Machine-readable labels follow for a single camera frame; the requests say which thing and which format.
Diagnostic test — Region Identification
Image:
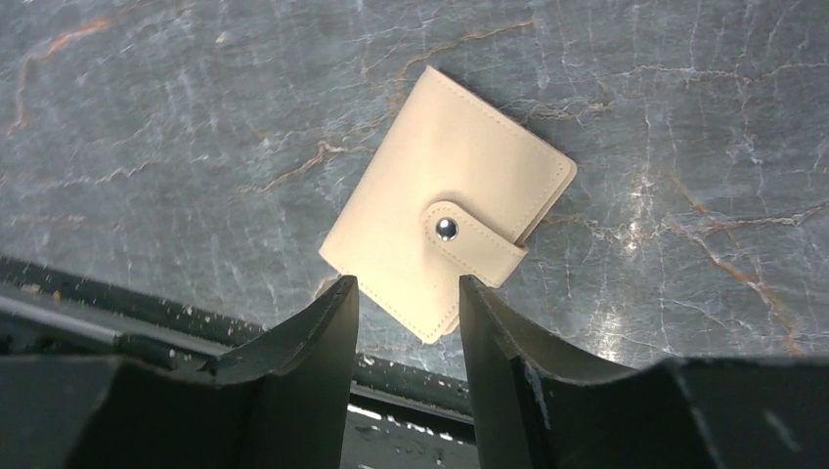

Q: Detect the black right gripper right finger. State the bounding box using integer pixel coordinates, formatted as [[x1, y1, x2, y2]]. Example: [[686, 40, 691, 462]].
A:
[[458, 276, 828, 468]]

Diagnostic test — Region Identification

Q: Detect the beige leather card holder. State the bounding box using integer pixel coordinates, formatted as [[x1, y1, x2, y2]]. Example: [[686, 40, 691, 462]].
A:
[[320, 67, 577, 344]]

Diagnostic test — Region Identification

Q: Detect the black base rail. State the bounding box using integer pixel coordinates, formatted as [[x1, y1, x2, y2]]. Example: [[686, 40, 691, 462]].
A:
[[0, 255, 477, 469]]

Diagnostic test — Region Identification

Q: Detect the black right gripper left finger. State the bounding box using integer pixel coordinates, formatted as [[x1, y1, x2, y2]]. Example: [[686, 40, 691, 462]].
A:
[[1, 276, 359, 468]]

